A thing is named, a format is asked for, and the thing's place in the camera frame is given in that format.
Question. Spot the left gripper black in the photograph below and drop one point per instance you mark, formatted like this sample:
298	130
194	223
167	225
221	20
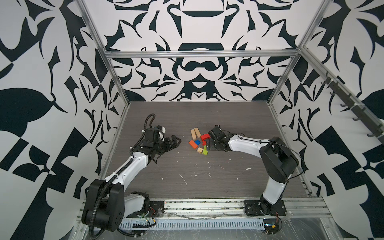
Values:
170	146

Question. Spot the natural wood block long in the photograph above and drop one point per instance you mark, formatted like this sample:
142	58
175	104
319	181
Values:
198	134
194	136

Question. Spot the lime green wood block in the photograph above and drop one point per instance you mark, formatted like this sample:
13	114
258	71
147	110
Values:
205	150

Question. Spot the orange wood block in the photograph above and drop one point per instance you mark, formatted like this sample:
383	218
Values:
193	144

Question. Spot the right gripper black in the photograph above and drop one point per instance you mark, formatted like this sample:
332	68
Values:
211	144

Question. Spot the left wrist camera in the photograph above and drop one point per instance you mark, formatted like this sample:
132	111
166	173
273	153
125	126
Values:
161	132

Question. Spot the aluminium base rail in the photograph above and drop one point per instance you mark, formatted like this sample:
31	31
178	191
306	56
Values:
235	208

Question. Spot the white slotted cable duct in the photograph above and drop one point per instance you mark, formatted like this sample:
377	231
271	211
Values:
189	224

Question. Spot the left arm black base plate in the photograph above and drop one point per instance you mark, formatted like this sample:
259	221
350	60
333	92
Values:
151	210

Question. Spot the small green circuit board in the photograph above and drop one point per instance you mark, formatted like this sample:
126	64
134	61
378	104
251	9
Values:
272	226

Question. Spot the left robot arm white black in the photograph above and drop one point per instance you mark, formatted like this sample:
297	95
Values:
106	204

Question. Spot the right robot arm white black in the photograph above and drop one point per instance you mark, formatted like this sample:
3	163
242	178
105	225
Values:
279	161

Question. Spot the red arch wood block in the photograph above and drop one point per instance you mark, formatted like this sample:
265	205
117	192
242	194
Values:
205	137

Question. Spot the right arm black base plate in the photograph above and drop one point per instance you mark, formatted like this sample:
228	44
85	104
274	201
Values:
255	208

